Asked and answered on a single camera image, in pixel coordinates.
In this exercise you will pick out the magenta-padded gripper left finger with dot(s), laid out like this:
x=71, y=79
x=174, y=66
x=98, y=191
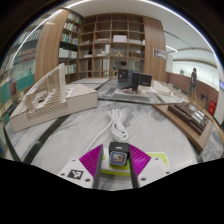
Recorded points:
x=90, y=160

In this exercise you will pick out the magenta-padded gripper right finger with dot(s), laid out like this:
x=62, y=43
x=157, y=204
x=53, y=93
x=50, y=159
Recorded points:
x=140, y=160

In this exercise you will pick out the black charger block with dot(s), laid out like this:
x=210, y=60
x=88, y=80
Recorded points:
x=118, y=154

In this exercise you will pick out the white and green power strip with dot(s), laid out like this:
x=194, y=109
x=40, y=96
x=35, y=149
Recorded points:
x=115, y=170

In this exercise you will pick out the brown architectural model on board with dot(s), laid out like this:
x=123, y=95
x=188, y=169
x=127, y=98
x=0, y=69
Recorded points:
x=188, y=116

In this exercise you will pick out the small white architectural model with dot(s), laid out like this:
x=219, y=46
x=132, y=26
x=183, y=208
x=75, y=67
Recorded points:
x=161, y=88

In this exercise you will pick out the black architectural model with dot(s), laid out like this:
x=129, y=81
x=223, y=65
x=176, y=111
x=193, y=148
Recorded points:
x=128, y=78

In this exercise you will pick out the black bin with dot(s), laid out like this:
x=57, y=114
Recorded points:
x=203, y=100

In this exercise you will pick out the person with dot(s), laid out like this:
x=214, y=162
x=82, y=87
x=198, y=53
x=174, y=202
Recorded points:
x=193, y=81

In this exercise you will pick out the wooden shelf unit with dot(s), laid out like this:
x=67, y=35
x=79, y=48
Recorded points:
x=113, y=43

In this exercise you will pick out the bookshelf with books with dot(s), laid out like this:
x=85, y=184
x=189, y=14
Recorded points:
x=68, y=40

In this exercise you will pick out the wall poster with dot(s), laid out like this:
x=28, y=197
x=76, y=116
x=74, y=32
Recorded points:
x=159, y=53

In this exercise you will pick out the blue wall screen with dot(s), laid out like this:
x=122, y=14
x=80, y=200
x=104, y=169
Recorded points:
x=221, y=85

